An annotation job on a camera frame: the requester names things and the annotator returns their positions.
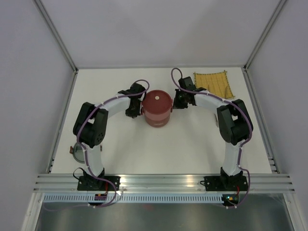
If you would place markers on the right aluminium frame post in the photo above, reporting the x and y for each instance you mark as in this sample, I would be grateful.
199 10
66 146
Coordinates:
266 31

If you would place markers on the left aluminium frame post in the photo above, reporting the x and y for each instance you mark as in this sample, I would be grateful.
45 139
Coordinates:
54 32

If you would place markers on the yellow bamboo mat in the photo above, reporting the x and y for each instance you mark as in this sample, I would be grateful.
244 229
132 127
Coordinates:
210 81

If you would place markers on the aluminium frame post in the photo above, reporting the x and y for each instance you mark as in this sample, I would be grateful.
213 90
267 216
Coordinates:
266 31
54 32

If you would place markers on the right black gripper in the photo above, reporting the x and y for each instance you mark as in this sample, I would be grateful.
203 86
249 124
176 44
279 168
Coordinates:
176 104

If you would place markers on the grey transparent lid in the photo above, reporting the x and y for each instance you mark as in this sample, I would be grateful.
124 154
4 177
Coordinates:
77 153

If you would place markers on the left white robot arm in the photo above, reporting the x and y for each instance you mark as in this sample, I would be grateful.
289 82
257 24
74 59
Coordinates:
90 129

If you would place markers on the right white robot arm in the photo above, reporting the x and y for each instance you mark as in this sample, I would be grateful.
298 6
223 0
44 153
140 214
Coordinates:
235 128

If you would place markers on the red lid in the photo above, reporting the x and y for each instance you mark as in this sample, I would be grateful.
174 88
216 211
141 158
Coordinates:
157 102

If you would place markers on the white slotted cable duct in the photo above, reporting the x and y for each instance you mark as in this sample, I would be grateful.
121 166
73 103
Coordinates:
135 198

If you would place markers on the red steel bowl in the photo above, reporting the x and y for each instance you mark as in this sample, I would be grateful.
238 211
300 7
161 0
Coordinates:
157 120
157 104

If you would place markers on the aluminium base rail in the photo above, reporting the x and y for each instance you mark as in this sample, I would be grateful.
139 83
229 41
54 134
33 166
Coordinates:
159 183

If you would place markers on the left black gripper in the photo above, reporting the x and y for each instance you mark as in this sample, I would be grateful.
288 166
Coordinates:
134 114

